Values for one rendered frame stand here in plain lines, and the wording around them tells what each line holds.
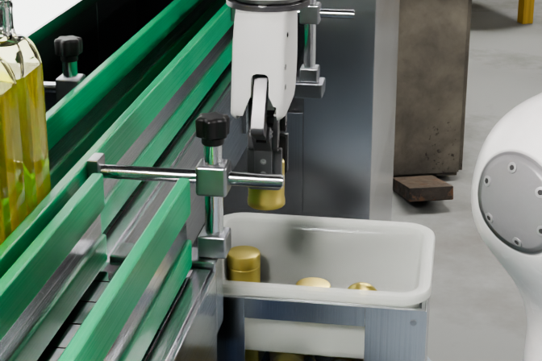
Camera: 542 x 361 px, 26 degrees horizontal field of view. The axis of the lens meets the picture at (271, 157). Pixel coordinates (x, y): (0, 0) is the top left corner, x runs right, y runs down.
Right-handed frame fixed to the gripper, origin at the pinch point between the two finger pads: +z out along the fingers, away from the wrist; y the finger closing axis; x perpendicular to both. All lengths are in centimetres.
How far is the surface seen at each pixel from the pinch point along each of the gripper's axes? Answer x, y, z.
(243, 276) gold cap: -3.0, -3.9, 14.1
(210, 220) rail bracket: -3.3, 11.3, 1.6
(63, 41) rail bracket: -23.3, -12.6, -7.5
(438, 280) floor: 20, -209, 111
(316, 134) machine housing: -3, -73, 22
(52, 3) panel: -29.7, -28.5, -7.8
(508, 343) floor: 38, -173, 111
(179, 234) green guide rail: -4.9, 16.4, 0.8
